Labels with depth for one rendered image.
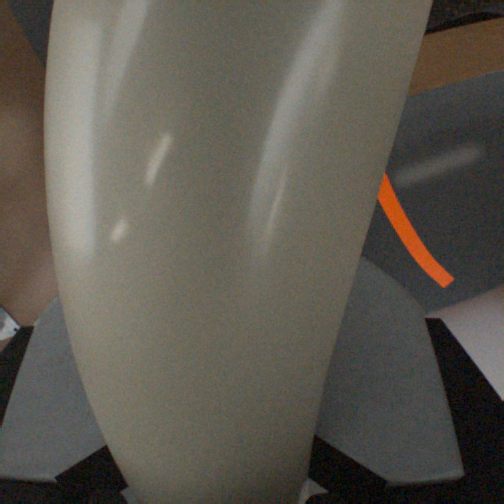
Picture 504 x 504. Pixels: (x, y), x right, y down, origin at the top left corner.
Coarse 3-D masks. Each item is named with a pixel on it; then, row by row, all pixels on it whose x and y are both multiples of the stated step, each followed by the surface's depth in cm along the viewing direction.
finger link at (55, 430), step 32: (64, 320) 8; (32, 352) 7; (64, 352) 8; (32, 384) 7; (64, 384) 7; (32, 416) 6; (64, 416) 6; (0, 448) 5; (32, 448) 6; (64, 448) 6; (96, 448) 6; (32, 480) 5; (64, 480) 5; (96, 480) 6
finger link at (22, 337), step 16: (16, 336) 8; (16, 352) 7; (0, 368) 7; (16, 368) 7; (0, 384) 7; (0, 400) 6; (0, 416) 6; (0, 480) 5; (0, 496) 5; (16, 496) 5; (32, 496) 5; (48, 496) 5; (64, 496) 5
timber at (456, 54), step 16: (464, 16) 75; (480, 16) 71; (496, 16) 67; (432, 32) 70; (448, 32) 69; (464, 32) 69; (480, 32) 68; (496, 32) 68; (432, 48) 72; (448, 48) 71; (464, 48) 71; (480, 48) 70; (496, 48) 70; (416, 64) 74; (432, 64) 74; (448, 64) 73; (464, 64) 73; (480, 64) 72; (496, 64) 72; (416, 80) 76; (432, 80) 76; (448, 80) 75
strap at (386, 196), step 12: (384, 180) 102; (384, 192) 104; (384, 204) 106; (396, 204) 106; (396, 216) 108; (396, 228) 110; (408, 228) 110; (408, 240) 112; (420, 252) 114; (420, 264) 117; (432, 264) 117; (432, 276) 119; (444, 276) 119
